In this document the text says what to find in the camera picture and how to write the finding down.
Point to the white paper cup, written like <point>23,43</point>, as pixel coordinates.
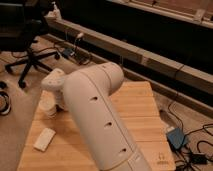
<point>47,104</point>

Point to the white flat eraser pad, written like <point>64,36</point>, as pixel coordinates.
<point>44,139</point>

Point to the blue device on floor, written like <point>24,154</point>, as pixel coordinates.
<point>68,52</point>

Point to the blue power adapter box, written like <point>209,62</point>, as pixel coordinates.
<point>176,139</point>

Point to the black office chair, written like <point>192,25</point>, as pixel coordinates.
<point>20,22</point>

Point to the white spray bottle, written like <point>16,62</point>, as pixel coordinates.
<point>55,13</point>

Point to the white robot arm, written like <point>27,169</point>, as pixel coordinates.
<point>86,93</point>

